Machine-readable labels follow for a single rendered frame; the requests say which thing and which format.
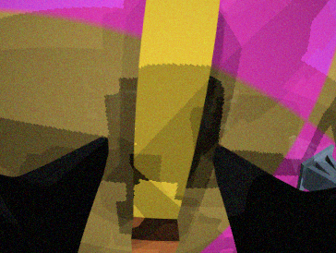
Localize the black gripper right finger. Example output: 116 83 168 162
212 146 336 253

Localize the yellow bar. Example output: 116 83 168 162
131 0 220 253

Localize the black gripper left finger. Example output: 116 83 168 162
0 137 109 253

